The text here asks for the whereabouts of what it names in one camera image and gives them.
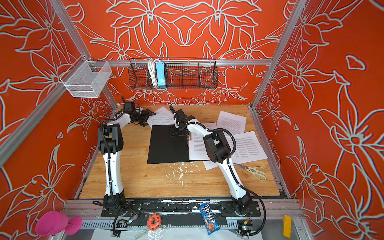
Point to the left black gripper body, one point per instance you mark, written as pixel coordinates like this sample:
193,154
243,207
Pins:
137,118

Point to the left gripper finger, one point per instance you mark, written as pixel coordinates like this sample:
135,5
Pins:
149,113
144,123

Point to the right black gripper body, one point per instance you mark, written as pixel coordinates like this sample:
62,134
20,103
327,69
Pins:
179,128

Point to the blue folder black inside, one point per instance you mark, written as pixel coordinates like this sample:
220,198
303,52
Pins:
165,149

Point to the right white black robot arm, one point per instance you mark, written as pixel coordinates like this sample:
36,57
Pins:
220,145

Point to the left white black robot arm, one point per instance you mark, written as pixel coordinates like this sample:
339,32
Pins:
111,144

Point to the blue white box in basket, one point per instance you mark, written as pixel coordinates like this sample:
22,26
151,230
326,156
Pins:
160,67

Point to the clear plastic bin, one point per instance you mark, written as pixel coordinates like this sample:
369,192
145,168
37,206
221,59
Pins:
86,79

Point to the white scissors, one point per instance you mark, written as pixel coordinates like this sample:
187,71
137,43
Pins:
258,172

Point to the red donut toy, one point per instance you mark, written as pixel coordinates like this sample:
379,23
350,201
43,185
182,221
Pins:
154,222

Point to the blue m&m's candy bag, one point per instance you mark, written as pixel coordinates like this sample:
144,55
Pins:
209,219

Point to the pink plastic goblet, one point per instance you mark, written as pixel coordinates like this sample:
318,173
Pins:
52,223

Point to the yellow block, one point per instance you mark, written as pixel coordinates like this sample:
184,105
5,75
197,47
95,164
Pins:
287,226

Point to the black wire basket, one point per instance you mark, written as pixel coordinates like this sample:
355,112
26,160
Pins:
181,74

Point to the small circuit board with wires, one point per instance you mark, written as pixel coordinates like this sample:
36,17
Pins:
245,227

